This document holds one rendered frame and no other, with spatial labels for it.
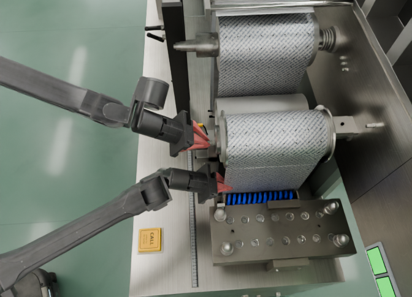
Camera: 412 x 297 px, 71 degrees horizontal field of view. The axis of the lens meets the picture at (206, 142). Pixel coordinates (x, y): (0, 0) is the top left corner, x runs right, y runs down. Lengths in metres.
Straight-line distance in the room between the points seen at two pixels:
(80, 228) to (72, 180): 1.55
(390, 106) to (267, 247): 0.48
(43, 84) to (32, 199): 1.68
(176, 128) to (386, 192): 0.47
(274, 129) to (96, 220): 0.45
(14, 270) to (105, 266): 1.31
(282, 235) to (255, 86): 0.43
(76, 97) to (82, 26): 2.67
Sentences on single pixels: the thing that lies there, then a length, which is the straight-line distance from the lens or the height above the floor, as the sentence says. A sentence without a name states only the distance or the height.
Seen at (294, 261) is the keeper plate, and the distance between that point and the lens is 0.90.
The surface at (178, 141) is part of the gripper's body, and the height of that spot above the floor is 1.29.
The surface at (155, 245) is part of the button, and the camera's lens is 0.98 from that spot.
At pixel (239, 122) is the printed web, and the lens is 0.69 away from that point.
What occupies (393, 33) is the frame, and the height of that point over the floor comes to 1.46.
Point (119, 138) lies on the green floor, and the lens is 2.29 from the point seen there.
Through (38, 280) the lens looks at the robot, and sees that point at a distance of 1.85.
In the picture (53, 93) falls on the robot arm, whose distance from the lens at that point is 0.68.
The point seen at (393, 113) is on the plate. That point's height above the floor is 1.41.
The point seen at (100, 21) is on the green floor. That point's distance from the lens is 3.31.
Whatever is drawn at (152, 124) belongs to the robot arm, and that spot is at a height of 1.35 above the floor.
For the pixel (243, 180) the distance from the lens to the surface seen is 0.83.
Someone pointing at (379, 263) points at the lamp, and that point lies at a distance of 0.79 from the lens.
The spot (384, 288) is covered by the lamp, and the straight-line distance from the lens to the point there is 0.80.
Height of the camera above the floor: 1.88
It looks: 59 degrees down
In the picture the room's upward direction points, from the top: straight up
